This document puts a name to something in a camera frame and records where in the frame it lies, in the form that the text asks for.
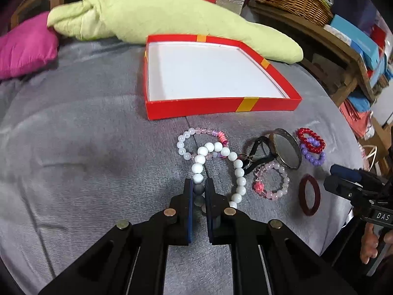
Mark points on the silver metal bangle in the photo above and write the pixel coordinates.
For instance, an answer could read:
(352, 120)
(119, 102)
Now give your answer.
(286, 148)

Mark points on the wicker basket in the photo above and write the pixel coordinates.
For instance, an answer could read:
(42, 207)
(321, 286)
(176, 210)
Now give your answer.
(315, 11)

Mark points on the red shallow gift box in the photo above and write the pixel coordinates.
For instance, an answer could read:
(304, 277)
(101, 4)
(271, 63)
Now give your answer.
(186, 75)

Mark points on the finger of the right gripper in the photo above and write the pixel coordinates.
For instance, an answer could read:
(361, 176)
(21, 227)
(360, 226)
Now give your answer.
(345, 173)
(342, 188)

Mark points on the blue cardboard box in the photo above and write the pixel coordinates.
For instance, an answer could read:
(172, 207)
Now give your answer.
(368, 46)

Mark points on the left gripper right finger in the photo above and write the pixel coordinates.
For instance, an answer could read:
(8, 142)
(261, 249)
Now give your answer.
(224, 223)

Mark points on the right hand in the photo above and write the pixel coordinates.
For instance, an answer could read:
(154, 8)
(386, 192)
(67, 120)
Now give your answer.
(370, 244)

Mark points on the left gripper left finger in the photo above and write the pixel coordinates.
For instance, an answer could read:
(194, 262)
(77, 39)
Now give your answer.
(176, 221)

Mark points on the light green folded blanket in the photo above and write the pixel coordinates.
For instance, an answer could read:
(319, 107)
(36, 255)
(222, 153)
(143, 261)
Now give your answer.
(133, 21)

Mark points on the grey bed cover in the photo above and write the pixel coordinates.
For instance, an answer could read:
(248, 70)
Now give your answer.
(78, 154)

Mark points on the magenta pillow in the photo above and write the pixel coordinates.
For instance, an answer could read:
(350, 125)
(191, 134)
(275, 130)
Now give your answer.
(28, 47)

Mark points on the wooden shelf table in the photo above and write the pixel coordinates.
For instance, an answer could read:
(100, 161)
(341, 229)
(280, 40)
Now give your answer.
(316, 40)

